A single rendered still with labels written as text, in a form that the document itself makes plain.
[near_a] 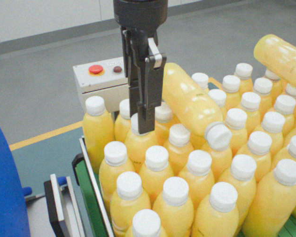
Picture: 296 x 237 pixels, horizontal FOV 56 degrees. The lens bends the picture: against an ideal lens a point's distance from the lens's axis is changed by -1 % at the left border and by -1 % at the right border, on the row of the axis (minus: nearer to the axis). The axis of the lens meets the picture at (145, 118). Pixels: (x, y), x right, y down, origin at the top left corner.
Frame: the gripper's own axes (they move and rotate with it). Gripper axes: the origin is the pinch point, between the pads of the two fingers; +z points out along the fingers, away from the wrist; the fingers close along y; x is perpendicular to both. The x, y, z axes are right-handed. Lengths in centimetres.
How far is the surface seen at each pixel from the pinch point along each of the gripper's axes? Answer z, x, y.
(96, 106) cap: 4.2, -6.5, -9.1
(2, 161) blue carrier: 3.4, -24.7, 0.1
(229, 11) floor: 115, 246, -292
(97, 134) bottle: 10.4, -7.2, -7.7
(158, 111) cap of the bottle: 4.1, 4.6, -2.9
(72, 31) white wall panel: 105, 23, -284
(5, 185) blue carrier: 5.0, -24.7, 4.1
